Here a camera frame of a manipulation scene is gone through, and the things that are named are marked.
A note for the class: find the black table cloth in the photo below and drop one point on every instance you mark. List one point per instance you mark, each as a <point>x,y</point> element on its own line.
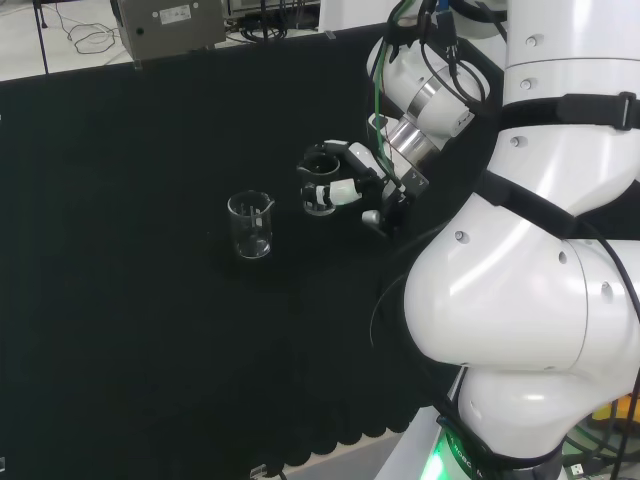
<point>150,325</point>

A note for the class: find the grey metal box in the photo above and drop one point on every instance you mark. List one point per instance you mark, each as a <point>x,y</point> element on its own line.
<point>170,25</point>

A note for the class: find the yellow stop button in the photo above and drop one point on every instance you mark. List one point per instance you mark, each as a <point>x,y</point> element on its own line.
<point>605,411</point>

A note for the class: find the clear glass beaker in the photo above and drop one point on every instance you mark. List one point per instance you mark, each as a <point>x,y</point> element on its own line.
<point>320,175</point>
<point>250,227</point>

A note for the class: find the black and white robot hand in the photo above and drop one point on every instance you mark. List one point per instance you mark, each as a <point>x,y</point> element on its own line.
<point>392,197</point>

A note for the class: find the black tripod leg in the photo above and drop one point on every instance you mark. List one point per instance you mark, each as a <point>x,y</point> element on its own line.
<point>41,35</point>

